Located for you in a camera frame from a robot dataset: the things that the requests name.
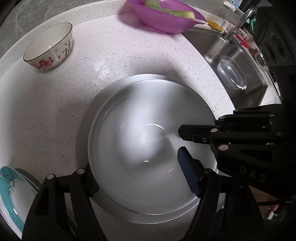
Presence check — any grey rimmed white plate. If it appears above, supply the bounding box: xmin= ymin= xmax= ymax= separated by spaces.
xmin=15 ymin=168 xmax=42 ymax=191

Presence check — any small white bowl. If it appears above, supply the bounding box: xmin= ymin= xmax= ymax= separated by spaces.
xmin=87 ymin=78 xmax=219 ymax=216

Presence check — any large white bowl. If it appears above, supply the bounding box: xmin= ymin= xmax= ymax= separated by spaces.
xmin=75 ymin=73 xmax=226 ymax=225

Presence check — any large teal floral plate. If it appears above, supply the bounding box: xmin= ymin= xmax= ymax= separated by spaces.
xmin=1 ymin=166 xmax=39 ymax=238

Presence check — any floral patterned ceramic bowl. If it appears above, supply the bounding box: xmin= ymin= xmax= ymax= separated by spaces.
xmin=23 ymin=23 xmax=73 ymax=70

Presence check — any person's right hand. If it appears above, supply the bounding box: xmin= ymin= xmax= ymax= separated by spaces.
xmin=267 ymin=196 xmax=279 ymax=212

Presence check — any clear glass bowl in sink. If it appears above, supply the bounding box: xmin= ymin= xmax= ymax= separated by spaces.
xmin=217 ymin=56 xmax=247 ymax=90

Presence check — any stainless steel sink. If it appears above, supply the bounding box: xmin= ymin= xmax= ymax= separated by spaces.
xmin=183 ymin=28 xmax=267 ymax=109

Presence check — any chrome faucet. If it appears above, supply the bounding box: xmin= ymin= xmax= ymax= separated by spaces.
xmin=223 ymin=6 xmax=256 ymax=45

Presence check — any yellow sponge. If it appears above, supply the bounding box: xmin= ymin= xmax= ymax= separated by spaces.
xmin=207 ymin=20 xmax=223 ymax=32

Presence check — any purple plastic basin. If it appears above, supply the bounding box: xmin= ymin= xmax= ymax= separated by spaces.
xmin=129 ymin=1 xmax=208 ymax=34

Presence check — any green peeled vegetable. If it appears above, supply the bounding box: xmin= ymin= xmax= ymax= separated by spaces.
xmin=144 ymin=0 xmax=196 ymax=19

